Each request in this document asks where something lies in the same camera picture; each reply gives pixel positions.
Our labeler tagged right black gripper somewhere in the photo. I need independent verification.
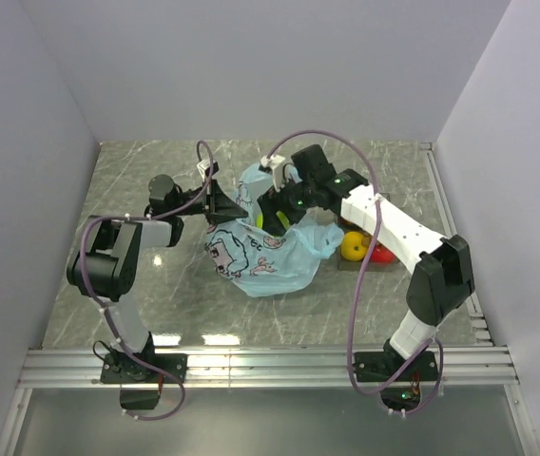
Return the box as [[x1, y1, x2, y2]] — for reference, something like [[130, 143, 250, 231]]
[[258, 171, 318, 237]]

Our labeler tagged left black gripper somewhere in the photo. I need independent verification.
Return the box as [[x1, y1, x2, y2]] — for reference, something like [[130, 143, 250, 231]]
[[172, 177, 249, 226]]

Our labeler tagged green fake apple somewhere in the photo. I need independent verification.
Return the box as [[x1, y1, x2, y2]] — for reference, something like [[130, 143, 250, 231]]
[[255, 211, 290, 237]]

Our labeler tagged light blue plastic bag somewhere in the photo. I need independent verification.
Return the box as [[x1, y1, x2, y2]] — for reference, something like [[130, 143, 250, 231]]
[[204, 164, 344, 297]]

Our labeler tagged yellow fake lemon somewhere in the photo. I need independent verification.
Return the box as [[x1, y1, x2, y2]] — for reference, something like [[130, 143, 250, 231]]
[[340, 231, 371, 262]]

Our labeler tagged red fake tomato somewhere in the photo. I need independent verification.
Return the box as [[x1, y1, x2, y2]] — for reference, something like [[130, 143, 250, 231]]
[[370, 242, 396, 264]]

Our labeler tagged dark red fake apple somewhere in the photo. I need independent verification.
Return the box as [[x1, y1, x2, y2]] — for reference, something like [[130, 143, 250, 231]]
[[337, 217, 354, 229]]

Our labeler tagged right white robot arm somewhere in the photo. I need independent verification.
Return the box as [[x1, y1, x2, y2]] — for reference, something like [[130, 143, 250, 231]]
[[258, 144, 474, 380]]

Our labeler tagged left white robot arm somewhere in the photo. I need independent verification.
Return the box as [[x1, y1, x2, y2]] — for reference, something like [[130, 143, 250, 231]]
[[67, 175, 247, 383]]

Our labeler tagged clear plastic fruit tray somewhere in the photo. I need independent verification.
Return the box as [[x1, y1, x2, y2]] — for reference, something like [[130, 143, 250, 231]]
[[334, 190, 402, 273]]

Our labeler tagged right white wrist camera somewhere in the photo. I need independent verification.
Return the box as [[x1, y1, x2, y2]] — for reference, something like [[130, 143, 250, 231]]
[[260, 155, 296, 192]]

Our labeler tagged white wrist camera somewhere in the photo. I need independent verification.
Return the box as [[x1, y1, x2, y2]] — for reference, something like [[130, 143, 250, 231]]
[[260, 155, 296, 192], [197, 159, 219, 182]]

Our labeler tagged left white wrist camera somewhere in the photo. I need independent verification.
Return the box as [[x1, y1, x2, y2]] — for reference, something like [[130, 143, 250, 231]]
[[197, 159, 219, 182]]

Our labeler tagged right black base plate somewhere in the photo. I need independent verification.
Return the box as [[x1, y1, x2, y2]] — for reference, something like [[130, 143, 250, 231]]
[[353, 351, 439, 383]]

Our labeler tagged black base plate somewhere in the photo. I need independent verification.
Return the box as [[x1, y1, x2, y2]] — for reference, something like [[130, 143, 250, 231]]
[[100, 351, 187, 385], [353, 351, 439, 383]]

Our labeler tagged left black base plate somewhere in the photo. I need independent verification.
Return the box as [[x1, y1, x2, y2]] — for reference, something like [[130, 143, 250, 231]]
[[100, 351, 187, 385]]

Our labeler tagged aluminium mounting rail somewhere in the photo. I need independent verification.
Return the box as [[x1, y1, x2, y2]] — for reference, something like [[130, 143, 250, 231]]
[[0, 142, 540, 456]]

